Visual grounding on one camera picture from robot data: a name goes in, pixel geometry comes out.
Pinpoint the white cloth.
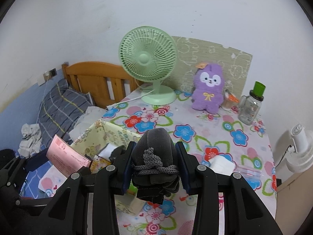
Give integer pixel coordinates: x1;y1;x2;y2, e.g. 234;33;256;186
209;155;236;176
18;124;42;158

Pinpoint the pink tissue pack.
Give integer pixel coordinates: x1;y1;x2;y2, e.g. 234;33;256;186
46;135;91;177

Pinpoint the yellow cartoon storage box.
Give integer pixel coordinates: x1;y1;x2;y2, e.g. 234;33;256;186
69;119;145;216

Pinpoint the purple plush toy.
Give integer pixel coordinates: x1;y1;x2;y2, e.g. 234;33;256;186
192;62;225;114

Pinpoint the cotton swab container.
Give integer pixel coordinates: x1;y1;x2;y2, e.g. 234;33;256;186
221;89;239;110

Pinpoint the grey plaid pillow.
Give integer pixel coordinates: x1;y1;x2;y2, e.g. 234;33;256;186
37;79;93;148

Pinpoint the glass jar green lid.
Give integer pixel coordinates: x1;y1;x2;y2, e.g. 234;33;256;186
238;81;266;125

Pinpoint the white crumpled cloth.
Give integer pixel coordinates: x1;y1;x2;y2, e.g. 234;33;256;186
18;124;42;158

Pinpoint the green desk fan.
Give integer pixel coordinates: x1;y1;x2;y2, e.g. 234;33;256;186
118;26;177;106

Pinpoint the beige cartoon board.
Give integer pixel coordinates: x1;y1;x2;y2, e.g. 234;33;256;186
163;36;253;97

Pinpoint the white circulator fan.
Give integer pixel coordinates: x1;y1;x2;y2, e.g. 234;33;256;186
285;124;313;174

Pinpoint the white fan cable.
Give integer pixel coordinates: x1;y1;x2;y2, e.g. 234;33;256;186
107;89;155;109

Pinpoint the wall socket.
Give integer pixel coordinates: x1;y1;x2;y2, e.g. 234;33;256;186
43;69;57;82

